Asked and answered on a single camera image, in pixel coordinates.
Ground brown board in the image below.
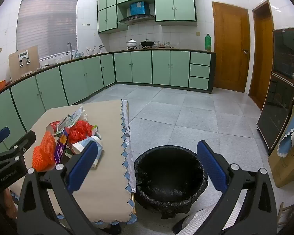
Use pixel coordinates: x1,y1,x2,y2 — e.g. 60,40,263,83
8,45,40,82

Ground cardboard box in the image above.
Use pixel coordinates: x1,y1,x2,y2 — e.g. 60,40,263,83
268,103,294,188

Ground black range hood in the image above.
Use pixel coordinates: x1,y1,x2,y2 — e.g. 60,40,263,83
119,14,156,25

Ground wooden stool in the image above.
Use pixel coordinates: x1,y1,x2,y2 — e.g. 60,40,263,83
277,187,294,227

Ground green upper kitchen cabinets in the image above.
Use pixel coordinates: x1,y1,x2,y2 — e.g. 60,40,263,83
97,0,198,34

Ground wooden door with handle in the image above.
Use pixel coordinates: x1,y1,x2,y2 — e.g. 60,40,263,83
212,1,251,93

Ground purple snack wrapper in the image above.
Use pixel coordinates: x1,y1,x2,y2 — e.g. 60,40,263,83
54,127,69,164

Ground green kitchen cabinets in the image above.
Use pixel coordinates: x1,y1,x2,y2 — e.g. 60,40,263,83
0,49,216,157
97,0,198,34

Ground blue white milk carton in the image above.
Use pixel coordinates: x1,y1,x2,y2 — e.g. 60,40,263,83
71,136,104,168

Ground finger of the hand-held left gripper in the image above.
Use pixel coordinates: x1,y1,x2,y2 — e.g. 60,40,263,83
0,127,10,147
5,130,36,157

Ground person's striped clothing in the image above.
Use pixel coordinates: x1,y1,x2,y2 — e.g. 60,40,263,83
173,203,226,235

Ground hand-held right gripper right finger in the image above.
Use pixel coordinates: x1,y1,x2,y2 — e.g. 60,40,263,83
197,140,277,235

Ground table with beige cloth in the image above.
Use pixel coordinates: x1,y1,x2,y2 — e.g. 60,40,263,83
8,99,138,226

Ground grey window blind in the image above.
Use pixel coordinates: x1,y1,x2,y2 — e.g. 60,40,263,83
16,0,78,60

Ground red plastic bag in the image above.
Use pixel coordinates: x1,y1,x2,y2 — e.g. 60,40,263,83
69,120,94,144

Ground black lined trash bin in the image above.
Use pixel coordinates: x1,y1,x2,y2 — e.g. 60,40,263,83
133,146,209,219

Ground blue scalloped cloth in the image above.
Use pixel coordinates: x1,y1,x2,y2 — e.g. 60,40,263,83
277,93,294,157

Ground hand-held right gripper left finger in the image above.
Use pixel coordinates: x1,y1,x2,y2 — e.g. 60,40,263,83
17,141,103,235

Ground person's left forearm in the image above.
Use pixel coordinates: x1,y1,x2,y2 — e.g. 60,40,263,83
4,188,17,219

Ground green lower kitchen cabinets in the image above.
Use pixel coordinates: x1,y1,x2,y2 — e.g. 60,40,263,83
0,49,216,157

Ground small green white packet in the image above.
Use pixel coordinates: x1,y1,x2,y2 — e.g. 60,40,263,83
89,125,101,140

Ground orange foam fruit net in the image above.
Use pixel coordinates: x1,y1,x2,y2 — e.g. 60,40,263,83
32,131,57,172

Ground red paper cup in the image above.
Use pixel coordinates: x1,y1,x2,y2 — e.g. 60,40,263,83
46,121,62,136

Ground plain wooden door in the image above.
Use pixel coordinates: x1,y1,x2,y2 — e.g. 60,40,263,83
249,0,275,110

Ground blue box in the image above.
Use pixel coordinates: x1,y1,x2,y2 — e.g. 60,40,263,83
130,1,147,15

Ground black glass cabinet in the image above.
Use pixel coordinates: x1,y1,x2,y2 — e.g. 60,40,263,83
257,27,294,156

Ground clear green wrapper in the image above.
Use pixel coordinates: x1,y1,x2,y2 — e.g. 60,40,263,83
57,106,84,130

